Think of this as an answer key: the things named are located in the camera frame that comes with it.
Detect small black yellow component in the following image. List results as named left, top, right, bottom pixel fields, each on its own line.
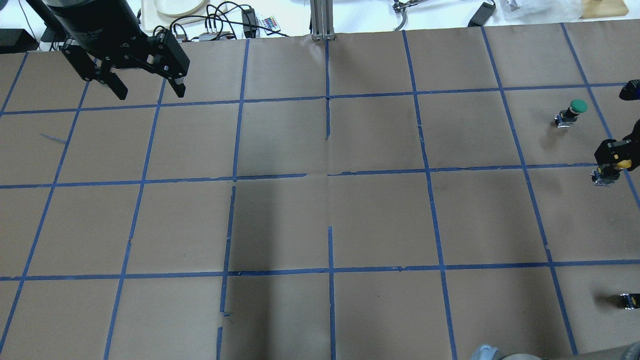
left=618, top=292, right=640, bottom=310

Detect aluminium frame post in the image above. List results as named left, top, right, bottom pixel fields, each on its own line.
left=310, top=0, right=336, bottom=43

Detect yellow push button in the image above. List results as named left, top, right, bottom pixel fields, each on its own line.
left=590, top=159, right=633, bottom=187

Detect black cable bundle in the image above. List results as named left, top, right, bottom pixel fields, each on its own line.
left=152, top=4, right=288, bottom=42

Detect green push button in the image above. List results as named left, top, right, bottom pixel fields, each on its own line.
left=554, top=99, right=589, bottom=128

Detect colourful remote control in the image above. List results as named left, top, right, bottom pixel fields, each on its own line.
left=259, top=16, right=281, bottom=32

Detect beige tray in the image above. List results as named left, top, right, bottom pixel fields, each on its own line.
left=141, top=0, right=214, bottom=33

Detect black power adapter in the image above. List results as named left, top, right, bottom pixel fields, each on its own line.
left=467, top=0, right=498, bottom=28

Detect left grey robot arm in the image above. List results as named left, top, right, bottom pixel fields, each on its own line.
left=45, top=0, right=190, bottom=100

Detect beige round plate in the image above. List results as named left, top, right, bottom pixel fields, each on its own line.
left=153, top=0, right=206, bottom=18

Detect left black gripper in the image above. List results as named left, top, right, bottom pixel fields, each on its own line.
left=47, top=0, right=190, bottom=100

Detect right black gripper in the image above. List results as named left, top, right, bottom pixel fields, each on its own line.
left=594, top=79, right=640, bottom=171

